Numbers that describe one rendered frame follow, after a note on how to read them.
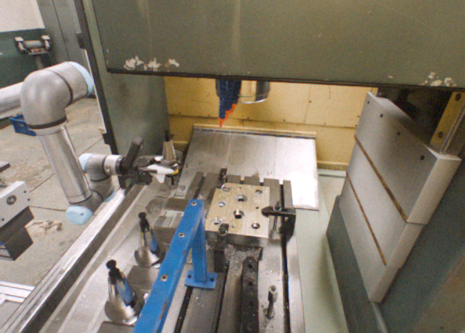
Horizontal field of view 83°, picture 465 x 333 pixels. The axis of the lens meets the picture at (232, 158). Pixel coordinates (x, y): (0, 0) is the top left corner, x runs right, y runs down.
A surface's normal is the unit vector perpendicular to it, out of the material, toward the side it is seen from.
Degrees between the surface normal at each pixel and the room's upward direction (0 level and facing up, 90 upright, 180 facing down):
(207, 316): 0
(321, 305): 0
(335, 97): 90
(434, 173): 90
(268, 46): 90
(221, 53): 90
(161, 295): 0
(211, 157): 24
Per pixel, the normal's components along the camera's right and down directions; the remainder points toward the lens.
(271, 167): -0.04, -0.58
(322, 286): 0.02, -0.86
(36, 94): 0.25, -0.04
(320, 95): -0.14, 0.50
